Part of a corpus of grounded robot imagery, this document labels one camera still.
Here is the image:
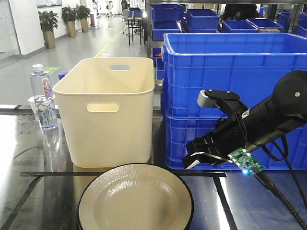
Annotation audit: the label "blue crates on rack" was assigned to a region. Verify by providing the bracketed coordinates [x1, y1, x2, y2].
[150, 3, 307, 41]

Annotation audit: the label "clear plastic cup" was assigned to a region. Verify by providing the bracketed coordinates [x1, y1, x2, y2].
[28, 95, 56, 122]

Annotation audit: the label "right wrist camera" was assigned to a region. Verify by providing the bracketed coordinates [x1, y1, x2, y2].
[197, 89, 248, 117]

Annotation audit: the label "blue plastic crate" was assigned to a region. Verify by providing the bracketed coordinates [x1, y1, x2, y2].
[163, 33, 307, 118]

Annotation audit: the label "green circuit board right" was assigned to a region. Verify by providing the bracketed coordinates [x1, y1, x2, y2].
[227, 148, 265, 177]

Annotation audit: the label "clear water bottle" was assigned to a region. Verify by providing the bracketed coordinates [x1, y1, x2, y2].
[29, 64, 58, 130]

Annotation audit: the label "blue bottle cap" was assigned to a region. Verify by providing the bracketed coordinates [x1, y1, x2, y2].
[58, 72, 68, 80]

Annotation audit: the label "gold pot plant far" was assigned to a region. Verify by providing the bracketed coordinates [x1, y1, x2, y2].
[75, 4, 90, 33]

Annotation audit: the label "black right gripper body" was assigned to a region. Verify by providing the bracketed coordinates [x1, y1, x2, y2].
[209, 115, 248, 158]

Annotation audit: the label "lower blue crate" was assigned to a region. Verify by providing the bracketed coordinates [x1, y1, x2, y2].
[163, 112, 307, 171]

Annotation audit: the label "gold pot plant near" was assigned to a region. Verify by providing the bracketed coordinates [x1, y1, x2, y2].
[38, 11, 59, 49]

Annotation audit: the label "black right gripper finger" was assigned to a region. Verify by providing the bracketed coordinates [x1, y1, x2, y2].
[182, 152, 233, 169]
[186, 134, 215, 153]

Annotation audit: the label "black cable right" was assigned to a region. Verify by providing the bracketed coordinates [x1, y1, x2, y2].
[255, 136, 307, 230]

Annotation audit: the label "cream plastic storage bin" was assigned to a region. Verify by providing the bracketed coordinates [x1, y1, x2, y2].
[53, 57, 154, 168]

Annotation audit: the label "beige plate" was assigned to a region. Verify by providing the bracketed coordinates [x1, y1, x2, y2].
[77, 163, 194, 230]

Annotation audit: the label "gold pot plant middle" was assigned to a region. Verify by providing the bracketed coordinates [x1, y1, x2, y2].
[62, 6, 77, 38]

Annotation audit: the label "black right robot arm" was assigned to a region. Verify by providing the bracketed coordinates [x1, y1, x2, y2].
[182, 70, 307, 169]

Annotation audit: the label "gold pot plant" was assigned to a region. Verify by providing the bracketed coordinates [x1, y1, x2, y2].
[38, 11, 59, 49]
[62, 6, 77, 38]
[75, 4, 90, 33]

